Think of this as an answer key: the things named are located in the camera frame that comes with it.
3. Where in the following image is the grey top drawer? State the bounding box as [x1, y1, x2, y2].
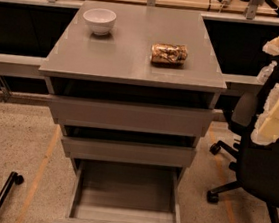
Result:
[49, 96, 214, 138]

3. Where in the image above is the black office chair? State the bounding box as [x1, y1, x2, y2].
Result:
[200, 58, 279, 223]

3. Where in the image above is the grey bottom drawer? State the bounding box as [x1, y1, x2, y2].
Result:
[54, 160, 181, 223]

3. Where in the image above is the grey drawer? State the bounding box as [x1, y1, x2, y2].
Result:
[49, 96, 214, 138]
[62, 136, 196, 168]
[54, 160, 181, 223]

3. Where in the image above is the grey middle drawer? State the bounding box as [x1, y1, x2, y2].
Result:
[62, 136, 196, 168]

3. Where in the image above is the white ceramic bowl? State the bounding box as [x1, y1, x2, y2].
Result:
[83, 8, 117, 36]

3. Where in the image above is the clear plastic bottle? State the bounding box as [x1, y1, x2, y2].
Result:
[256, 60, 277, 84]

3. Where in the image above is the grey drawer cabinet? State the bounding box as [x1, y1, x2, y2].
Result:
[26, 0, 236, 191]

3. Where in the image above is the long grey desk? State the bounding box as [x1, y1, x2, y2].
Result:
[0, 0, 279, 95]

